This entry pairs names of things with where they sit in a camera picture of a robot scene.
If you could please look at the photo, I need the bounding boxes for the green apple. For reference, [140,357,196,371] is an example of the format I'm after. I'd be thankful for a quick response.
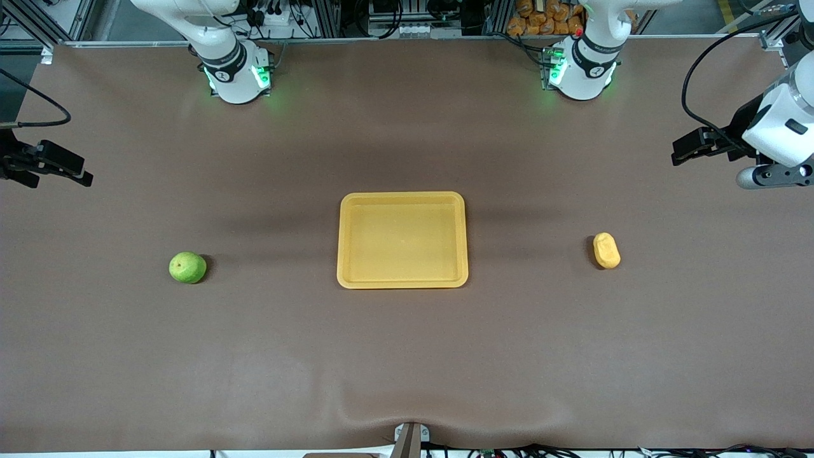
[169,251,207,284]

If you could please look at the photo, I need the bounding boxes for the pile of orange bread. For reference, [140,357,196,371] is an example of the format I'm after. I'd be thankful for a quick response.
[506,0,587,38]

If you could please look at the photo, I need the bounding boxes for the yellow plastic tray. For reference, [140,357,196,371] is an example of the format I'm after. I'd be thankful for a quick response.
[336,191,469,290]

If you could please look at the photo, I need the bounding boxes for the yellow potato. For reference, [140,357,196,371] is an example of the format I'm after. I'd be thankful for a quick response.
[593,232,621,270]

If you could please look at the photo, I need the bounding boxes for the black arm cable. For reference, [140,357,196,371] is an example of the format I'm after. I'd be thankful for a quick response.
[0,67,72,128]
[681,10,799,151]

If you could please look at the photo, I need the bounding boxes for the aluminium frame profile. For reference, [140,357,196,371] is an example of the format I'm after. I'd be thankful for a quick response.
[0,0,97,64]
[758,0,814,53]

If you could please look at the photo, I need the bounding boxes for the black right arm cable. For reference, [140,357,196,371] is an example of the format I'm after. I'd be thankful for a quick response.
[0,67,72,128]

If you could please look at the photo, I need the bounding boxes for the white power strip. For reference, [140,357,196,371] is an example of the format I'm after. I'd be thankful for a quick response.
[249,9,294,29]

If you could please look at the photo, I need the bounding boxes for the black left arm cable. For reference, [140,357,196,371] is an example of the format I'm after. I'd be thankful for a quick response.
[681,10,799,151]

